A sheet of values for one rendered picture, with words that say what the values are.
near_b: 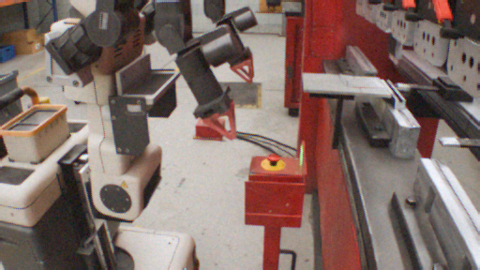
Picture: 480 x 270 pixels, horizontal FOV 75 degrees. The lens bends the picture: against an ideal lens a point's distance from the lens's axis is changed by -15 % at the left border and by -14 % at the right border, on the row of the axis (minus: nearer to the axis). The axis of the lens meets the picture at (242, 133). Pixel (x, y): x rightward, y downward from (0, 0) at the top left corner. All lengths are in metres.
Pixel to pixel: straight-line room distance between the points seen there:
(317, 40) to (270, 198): 1.18
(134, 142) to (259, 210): 0.38
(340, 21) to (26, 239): 1.72
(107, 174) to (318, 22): 1.36
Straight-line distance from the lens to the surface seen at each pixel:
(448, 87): 1.21
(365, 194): 0.83
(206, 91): 0.71
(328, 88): 1.09
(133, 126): 0.92
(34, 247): 1.17
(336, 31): 1.99
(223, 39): 0.68
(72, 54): 0.78
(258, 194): 0.98
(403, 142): 0.99
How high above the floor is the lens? 1.32
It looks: 25 degrees down
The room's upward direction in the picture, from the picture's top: straight up
